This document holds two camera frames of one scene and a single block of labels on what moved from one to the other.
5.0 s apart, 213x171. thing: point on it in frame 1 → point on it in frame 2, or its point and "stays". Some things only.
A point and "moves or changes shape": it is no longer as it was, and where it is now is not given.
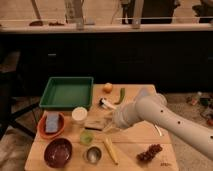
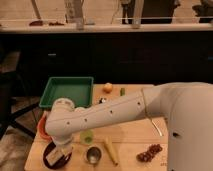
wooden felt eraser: [95, 124] moves or changes shape
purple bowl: [58, 152] stays
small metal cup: [92, 155] stays
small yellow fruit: [108, 88] stays
